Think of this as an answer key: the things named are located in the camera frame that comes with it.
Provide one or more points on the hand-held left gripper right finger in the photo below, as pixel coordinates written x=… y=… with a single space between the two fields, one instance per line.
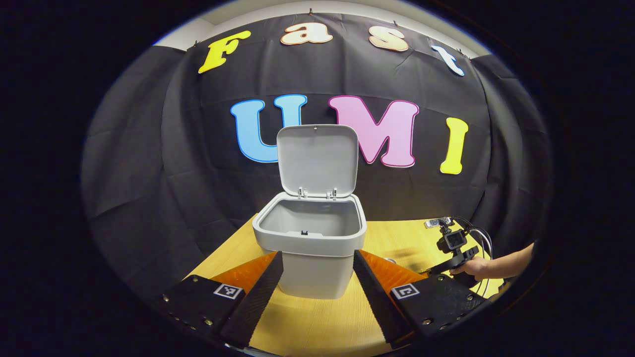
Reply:
x=377 y=302

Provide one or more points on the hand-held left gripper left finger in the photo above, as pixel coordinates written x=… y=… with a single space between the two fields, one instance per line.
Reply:
x=263 y=297

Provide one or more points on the grey desktop garbage bin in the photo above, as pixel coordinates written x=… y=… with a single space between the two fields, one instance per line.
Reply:
x=312 y=267

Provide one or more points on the wooden desktop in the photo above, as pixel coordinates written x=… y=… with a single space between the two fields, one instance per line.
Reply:
x=317 y=322

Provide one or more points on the black backdrop cloth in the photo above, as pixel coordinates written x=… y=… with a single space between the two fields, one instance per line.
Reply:
x=188 y=163

